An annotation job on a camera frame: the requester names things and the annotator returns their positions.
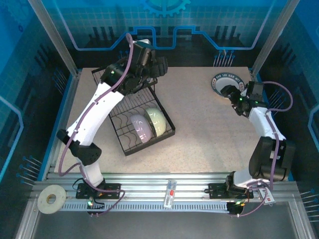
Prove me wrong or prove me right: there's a black wire dish rack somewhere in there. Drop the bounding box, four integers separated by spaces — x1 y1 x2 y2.
91 58 175 157

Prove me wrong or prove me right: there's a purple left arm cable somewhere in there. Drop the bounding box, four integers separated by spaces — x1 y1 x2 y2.
58 32 134 217

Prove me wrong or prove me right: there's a pale green bowl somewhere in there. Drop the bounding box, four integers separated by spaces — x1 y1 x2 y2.
144 107 167 137

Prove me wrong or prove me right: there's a white tape roll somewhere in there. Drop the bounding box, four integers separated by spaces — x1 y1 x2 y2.
37 184 67 215

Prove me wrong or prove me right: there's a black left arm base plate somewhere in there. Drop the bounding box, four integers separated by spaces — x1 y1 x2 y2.
76 183 122 200

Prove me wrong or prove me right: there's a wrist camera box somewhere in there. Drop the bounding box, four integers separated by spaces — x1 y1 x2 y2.
240 81 264 100
134 38 151 47

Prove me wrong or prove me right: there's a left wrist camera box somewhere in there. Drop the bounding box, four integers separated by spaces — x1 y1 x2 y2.
134 38 151 47

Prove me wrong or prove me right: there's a white plate with lettered rim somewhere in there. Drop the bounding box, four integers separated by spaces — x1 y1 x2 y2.
211 72 246 99

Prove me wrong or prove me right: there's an aluminium front rail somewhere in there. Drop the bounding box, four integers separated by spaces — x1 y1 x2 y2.
31 173 300 204

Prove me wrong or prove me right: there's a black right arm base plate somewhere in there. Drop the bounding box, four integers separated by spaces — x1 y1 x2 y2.
208 182 254 200

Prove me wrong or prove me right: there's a white printed card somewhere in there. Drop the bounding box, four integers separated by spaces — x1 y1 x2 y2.
258 188 275 205

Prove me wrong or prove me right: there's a pale purple bowl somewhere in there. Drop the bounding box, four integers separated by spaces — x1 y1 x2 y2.
131 114 153 144

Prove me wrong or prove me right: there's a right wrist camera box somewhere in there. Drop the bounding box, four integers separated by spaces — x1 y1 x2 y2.
240 81 264 100

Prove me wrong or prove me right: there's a slotted cable duct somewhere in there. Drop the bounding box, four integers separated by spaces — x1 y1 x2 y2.
61 203 230 213

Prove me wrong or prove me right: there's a small lit circuit board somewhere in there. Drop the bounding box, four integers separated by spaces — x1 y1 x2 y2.
86 198 105 210
227 200 247 210

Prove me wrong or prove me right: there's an aluminium frame post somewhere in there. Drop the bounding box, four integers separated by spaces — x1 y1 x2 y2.
251 0 301 77
26 0 80 77

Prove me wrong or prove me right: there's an aluminium table side rail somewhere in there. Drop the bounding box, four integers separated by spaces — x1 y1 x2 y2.
250 69 287 181
42 70 83 181

